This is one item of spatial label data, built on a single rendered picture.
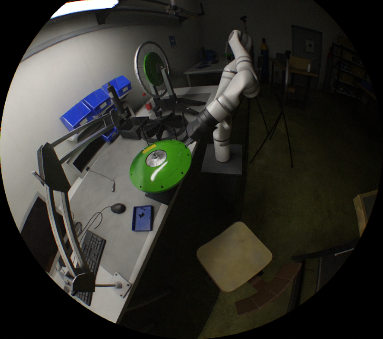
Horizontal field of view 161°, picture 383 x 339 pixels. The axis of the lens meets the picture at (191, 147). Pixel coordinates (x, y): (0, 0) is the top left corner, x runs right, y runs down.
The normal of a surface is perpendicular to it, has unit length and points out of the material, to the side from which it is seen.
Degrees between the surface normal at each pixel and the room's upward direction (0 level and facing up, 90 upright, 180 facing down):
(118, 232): 0
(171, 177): 23
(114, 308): 0
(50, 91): 90
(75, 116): 90
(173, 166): 17
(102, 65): 90
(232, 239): 0
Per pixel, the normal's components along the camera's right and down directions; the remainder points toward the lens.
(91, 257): -0.10, -0.71
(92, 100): 0.93, 0.08
